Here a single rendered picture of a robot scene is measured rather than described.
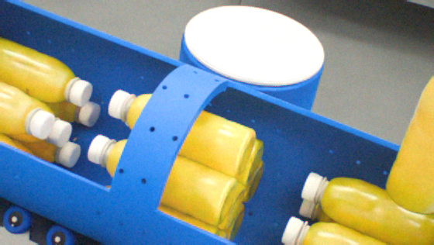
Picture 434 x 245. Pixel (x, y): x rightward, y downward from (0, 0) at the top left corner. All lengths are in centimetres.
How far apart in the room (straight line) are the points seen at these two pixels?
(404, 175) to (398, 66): 283
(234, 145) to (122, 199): 16
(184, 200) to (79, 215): 15
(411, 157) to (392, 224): 22
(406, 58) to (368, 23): 31
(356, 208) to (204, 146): 22
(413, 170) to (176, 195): 32
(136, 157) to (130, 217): 8
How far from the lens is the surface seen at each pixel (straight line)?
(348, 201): 111
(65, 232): 120
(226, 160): 106
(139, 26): 359
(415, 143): 90
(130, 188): 103
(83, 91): 123
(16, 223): 123
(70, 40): 130
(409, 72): 372
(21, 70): 125
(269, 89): 148
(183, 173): 106
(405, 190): 93
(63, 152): 128
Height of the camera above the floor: 183
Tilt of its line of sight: 37 degrees down
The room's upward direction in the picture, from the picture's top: 11 degrees clockwise
